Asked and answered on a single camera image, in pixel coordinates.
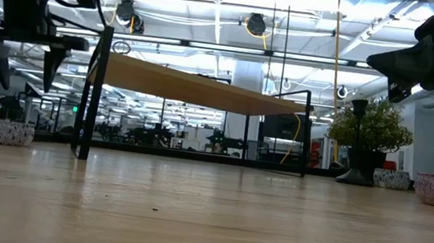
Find black metal candlestick holder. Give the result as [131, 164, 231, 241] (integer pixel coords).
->
[335, 97, 385, 188]

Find patterned candle tin cream wax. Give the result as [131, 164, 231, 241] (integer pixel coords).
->
[0, 118, 37, 149]

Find patterned candle tin white wax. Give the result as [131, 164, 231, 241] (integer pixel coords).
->
[371, 167, 412, 192]

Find potted green plant black pot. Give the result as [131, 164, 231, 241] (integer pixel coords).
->
[321, 91, 419, 189]

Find wooden shelf riser black legs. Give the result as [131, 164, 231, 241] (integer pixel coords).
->
[69, 21, 322, 188]

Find yellow hanging cable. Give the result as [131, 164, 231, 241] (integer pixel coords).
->
[317, 0, 360, 162]

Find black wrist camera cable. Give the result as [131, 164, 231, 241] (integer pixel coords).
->
[44, 0, 110, 36]

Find black ceiling cable reel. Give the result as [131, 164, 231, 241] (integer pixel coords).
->
[245, 12, 269, 38]
[112, 0, 149, 36]

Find yellow background cable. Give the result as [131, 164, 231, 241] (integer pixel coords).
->
[280, 112, 303, 167]

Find black hanging cable with loop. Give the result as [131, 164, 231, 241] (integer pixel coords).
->
[275, 0, 294, 101]

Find black aluminium table frame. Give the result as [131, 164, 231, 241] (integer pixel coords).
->
[0, 126, 418, 195]

